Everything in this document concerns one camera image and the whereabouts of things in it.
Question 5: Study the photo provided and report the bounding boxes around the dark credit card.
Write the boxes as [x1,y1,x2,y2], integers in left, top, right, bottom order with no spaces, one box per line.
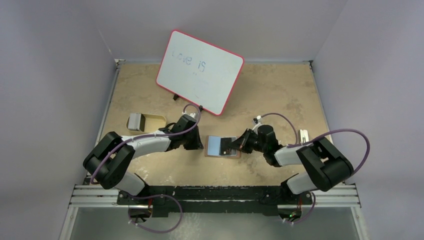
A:
[220,137,237,148]
[220,146,237,156]

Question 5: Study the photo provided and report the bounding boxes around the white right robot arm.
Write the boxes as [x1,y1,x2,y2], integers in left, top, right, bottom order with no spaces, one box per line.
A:
[228,125,354,204]

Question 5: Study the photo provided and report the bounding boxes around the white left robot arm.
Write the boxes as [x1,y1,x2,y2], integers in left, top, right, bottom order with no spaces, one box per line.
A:
[82,113,204,205]

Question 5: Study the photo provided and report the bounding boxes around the cream oval tray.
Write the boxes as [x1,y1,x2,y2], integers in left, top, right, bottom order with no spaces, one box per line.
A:
[126,113,167,135]

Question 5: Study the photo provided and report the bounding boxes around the pink framed whiteboard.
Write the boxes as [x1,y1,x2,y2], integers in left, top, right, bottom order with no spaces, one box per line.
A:
[156,29,245,116]

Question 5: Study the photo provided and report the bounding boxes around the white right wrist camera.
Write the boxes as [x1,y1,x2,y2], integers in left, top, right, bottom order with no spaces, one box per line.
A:
[252,115,263,132]

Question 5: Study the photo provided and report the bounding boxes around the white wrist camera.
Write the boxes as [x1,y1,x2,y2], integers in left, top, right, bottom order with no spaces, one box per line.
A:
[183,112,199,122]
[252,115,263,132]

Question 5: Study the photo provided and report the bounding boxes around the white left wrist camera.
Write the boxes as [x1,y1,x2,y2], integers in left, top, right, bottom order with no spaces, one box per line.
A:
[183,112,199,122]

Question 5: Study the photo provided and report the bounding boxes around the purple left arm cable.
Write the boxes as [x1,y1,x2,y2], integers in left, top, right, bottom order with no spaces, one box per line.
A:
[90,103,202,185]

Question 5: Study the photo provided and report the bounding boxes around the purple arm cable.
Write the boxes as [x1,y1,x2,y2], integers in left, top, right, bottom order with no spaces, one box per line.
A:
[259,112,371,176]
[90,103,202,185]

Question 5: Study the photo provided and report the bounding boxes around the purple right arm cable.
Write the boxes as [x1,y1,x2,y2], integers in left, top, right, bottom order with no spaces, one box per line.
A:
[259,112,371,176]

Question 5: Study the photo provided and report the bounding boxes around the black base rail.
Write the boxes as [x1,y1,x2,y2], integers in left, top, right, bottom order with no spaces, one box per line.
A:
[115,173,313,218]

